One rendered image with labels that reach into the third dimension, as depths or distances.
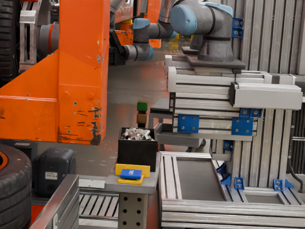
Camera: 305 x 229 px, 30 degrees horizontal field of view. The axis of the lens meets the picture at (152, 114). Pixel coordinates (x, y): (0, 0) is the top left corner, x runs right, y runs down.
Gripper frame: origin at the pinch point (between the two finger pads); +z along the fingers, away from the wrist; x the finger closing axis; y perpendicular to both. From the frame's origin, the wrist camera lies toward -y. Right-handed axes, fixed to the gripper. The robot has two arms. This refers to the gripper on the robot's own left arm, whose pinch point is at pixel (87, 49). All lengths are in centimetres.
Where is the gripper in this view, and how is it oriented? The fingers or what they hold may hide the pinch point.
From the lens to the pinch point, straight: 247.2
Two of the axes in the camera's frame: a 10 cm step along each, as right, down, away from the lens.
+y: -0.5, 9.8, 2.0
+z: -7.5, 1.0, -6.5
